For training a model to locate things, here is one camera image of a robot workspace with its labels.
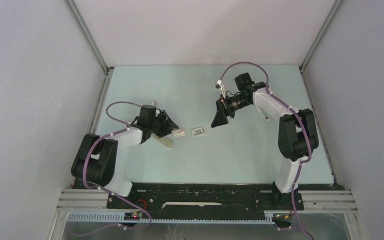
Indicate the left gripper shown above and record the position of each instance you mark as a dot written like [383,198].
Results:
[168,125]

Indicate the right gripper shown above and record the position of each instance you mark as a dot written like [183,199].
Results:
[223,107]

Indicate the white staple box sleeve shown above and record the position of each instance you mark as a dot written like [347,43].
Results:
[179,133]

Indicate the olive green stapler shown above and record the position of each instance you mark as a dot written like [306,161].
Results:
[164,141]

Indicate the staple tray box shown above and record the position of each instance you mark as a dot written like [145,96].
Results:
[198,131]

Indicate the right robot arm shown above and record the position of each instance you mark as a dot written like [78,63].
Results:
[297,132]

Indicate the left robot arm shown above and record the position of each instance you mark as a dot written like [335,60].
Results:
[95,161]

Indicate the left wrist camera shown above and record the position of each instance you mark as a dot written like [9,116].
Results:
[156,104]

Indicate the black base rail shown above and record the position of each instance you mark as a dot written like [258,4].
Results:
[212,202]

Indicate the right aluminium frame post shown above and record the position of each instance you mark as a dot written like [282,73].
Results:
[321,33]

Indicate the aluminium frame post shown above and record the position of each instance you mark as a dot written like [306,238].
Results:
[86,33]
[321,33]

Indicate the left aluminium frame post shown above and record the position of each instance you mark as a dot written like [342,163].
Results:
[86,33]

